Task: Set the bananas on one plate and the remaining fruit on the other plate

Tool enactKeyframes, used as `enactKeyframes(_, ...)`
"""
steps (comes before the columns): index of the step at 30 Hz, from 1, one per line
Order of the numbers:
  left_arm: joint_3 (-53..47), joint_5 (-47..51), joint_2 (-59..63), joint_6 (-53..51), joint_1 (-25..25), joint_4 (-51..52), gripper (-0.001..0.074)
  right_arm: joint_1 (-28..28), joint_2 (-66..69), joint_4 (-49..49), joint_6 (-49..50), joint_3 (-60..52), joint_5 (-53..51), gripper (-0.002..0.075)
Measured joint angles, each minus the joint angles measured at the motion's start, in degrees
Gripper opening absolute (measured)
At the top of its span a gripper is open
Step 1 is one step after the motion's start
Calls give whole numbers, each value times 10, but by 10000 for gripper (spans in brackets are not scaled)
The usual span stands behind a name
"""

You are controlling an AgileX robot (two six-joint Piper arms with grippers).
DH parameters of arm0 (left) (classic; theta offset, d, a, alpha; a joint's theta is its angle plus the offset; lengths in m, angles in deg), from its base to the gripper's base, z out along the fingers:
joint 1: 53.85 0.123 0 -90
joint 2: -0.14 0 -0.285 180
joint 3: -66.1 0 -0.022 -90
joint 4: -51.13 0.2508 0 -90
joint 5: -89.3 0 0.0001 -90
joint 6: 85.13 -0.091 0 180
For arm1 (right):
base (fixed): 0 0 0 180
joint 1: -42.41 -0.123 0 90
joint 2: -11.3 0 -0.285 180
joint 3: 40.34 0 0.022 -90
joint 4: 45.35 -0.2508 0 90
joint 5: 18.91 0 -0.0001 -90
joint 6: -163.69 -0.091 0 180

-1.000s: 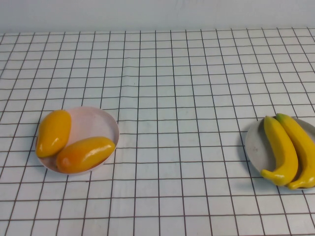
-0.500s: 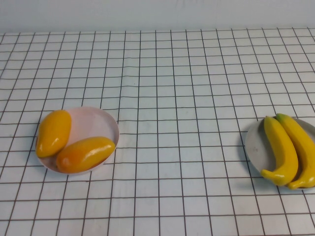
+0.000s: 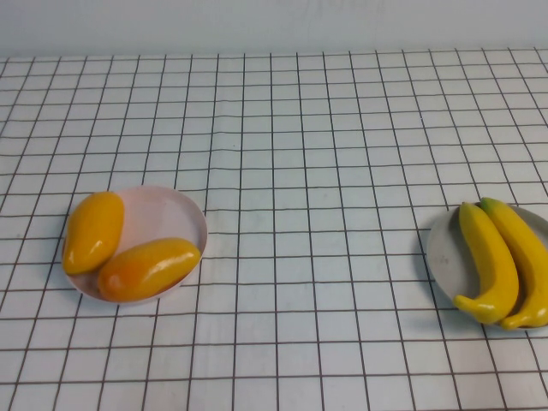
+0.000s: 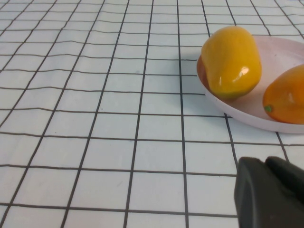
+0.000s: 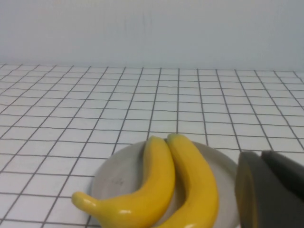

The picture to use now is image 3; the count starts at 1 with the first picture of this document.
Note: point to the pink round plate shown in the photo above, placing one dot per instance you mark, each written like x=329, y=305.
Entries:
x=167, y=218

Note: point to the yellow banana with green tip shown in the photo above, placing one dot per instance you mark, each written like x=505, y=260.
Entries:
x=531, y=265

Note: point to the plain yellow mango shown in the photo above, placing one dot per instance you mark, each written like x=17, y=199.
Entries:
x=94, y=231

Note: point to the white grid tablecloth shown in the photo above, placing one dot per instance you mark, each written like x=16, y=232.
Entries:
x=274, y=107

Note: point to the grey round plate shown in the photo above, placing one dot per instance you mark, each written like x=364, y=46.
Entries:
x=445, y=261

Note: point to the mango with orange blush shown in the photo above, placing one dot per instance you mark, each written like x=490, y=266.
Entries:
x=150, y=269

